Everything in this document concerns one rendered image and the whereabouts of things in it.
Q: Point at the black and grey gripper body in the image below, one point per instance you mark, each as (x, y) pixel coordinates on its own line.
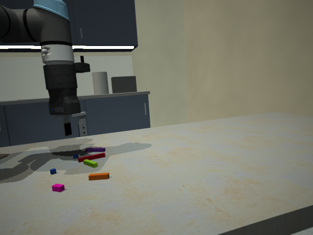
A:
(60, 78)

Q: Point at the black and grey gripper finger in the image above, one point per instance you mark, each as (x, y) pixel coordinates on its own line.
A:
(66, 124)
(81, 123)

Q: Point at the lime green rod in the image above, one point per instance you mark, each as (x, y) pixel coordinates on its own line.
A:
(90, 163)

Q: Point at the orange rod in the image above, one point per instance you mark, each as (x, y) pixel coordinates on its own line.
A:
(99, 176)

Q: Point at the dark red rod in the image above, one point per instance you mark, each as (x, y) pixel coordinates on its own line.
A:
(91, 157)

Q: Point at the small magenta block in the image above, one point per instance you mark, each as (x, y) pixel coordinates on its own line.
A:
(58, 188)

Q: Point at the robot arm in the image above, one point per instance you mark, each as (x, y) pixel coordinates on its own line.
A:
(47, 23)

